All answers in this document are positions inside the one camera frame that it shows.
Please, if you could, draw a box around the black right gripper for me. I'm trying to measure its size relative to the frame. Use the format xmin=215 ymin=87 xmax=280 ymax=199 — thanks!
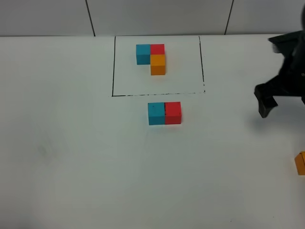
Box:
xmin=254 ymin=31 xmax=305 ymax=118

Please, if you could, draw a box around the template red block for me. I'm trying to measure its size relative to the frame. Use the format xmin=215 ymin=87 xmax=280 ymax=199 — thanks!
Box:
xmin=150 ymin=44 xmax=165 ymax=55

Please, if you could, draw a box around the template blue block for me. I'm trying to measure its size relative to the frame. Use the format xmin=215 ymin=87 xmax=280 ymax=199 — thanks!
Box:
xmin=136 ymin=44 xmax=151 ymax=65

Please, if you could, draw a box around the template orange block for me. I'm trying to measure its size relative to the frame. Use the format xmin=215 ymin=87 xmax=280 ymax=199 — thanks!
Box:
xmin=150 ymin=54 xmax=166 ymax=75

